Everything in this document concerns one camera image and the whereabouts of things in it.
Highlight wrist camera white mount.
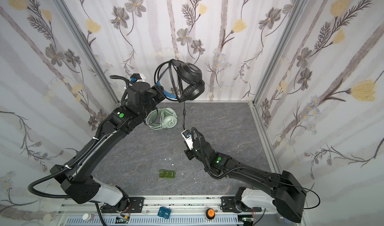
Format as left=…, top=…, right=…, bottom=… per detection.
left=181, top=130, right=194, bottom=151
left=130, top=73, right=146, bottom=83

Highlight white slotted cable duct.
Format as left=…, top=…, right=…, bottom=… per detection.
left=64, top=215, right=244, bottom=226

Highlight mint green headphones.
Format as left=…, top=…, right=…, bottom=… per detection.
left=146, top=108, right=178, bottom=130

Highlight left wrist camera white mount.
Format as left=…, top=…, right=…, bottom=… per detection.
left=130, top=73, right=146, bottom=83

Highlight black and blue headphones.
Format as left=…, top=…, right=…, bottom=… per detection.
left=154, top=59, right=205, bottom=103

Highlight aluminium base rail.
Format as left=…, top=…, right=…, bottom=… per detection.
left=53, top=189, right=294, bottom=226

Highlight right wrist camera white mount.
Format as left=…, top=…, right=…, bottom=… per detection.
left=181, top=130, right=194, bottom=151

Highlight small blue box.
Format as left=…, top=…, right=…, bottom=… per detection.
left=158, top=207, right=172, bottom=220

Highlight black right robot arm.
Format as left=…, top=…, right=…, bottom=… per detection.
left=182, top=130, right=307, bottom=223

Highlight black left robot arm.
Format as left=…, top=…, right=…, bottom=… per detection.
left=51, top=82, right=165, bottom=207

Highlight left black corrugated conduit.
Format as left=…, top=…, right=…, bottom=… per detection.
left=28, top=75, right=135, bottom=204

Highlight orange emergency stop button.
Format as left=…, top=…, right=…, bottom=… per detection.
left=205, top=208, right=216, bottom=220

